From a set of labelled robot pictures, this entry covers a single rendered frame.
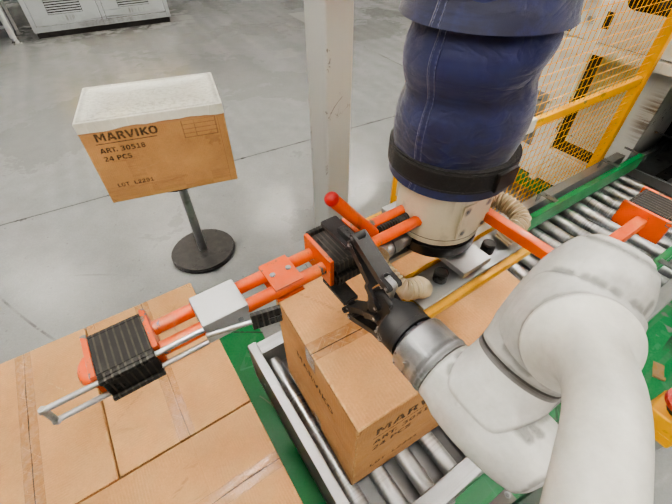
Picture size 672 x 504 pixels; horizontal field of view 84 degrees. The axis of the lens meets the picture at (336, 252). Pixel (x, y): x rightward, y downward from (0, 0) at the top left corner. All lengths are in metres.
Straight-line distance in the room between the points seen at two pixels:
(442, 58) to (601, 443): 0.45
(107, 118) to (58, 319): 1.21
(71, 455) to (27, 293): 1.57
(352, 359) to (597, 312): 0.60
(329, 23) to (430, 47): 1.06
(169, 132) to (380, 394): 1.48
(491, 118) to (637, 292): 0.30
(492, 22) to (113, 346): 0.61
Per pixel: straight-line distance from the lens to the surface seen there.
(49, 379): 1.63
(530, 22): 0.55
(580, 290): 0.41
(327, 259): 0.60
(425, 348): 0.50
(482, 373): 0.46
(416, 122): 0.61
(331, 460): 1.23
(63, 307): 2.66
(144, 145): 1.95
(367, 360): 0.90
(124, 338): 0.59
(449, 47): 0.57
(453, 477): 1.21
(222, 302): 0.58
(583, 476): 0.30
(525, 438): 0.47
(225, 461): 1.27
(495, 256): 0.86
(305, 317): 0.96
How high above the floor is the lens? 1.73
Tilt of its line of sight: 45 degrees down
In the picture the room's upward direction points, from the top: straight up
